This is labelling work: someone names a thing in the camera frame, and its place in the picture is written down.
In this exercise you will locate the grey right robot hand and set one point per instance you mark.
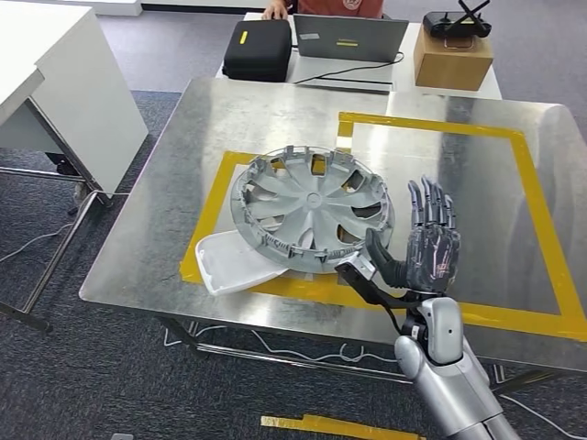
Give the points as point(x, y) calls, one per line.
point(433, 255)

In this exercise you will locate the person's hand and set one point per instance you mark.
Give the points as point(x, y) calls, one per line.
point(276, 11)

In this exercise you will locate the grey plastic wheel cover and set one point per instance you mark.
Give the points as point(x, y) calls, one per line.
point(312, 200)

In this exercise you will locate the white plastic cover part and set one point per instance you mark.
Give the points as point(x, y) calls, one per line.
point(229, 267)

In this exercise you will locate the metal workbench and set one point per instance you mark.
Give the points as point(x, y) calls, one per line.
point(137, 243)

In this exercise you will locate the black carrying case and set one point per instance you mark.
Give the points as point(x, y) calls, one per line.
point(257, 51)

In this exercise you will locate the person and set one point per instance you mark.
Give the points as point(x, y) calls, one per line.
point(339, 6)

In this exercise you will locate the grey laptop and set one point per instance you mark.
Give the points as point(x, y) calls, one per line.
point(350, 38)

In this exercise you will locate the large yellow tape rectangle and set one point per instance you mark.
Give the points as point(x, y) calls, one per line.
point(546, 243)

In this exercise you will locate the white desk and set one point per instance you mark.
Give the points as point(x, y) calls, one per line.
point(406, 82)
point(87, 103)

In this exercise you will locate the brown cardboard box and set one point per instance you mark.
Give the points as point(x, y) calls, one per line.
point(452, 64)

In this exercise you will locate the yellow floor tape strip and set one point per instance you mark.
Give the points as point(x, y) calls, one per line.
point(348, 428)

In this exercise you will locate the black remote controller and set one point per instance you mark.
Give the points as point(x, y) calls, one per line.
point(438, 25)

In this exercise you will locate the small yellow tape rectangle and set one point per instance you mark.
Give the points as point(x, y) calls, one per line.
point(208, 212)

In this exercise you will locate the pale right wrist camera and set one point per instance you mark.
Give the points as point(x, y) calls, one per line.
point(362, 265)

